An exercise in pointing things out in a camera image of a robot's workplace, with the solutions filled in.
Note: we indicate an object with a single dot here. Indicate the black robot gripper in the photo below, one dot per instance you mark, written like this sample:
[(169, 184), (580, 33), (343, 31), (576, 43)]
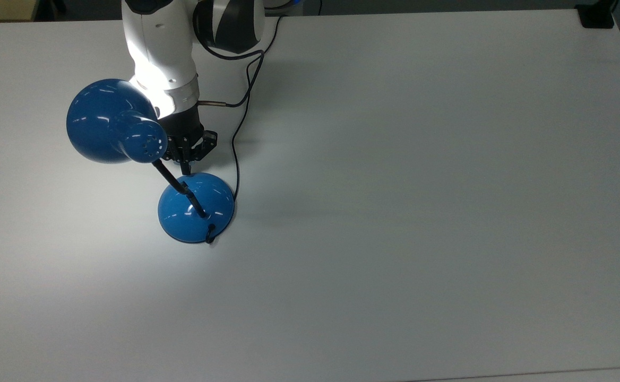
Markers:
[(185, 127)]

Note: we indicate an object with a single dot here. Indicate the blue metal desk lamp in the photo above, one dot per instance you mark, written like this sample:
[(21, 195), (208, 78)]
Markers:
[(109, 121)]

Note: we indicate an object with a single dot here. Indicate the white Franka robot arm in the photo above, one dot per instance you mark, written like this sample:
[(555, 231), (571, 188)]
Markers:
[(158, 48)]

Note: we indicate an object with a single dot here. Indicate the white blue round object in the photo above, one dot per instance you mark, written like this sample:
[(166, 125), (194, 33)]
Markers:
[(283, 3)]

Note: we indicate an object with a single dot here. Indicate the light wooden furniture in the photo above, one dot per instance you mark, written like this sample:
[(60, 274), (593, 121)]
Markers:
[(2, 9)]

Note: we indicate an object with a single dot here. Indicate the white adjacent table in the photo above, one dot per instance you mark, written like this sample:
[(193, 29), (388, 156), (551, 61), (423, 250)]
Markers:
[(543, 375)]

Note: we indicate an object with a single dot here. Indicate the black table clamp mount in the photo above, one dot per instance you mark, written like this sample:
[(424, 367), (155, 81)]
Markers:
[(596, 16)]

